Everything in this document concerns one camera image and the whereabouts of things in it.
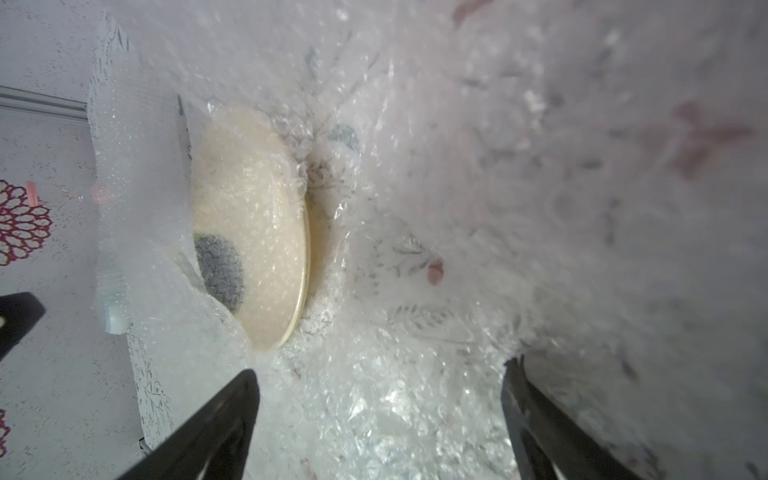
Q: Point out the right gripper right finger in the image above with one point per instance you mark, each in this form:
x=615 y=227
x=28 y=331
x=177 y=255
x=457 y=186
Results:
x=545 y=441

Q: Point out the bubble-wrapped plate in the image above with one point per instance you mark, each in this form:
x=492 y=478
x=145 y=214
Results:
x=250 y=225

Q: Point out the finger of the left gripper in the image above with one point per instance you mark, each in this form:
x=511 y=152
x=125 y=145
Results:
x=20 y=312

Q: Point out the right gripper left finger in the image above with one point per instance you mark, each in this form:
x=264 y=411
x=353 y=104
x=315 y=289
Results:
x=214 y=442

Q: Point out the pink wall hook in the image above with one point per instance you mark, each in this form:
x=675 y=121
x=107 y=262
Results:
x=32 y=194

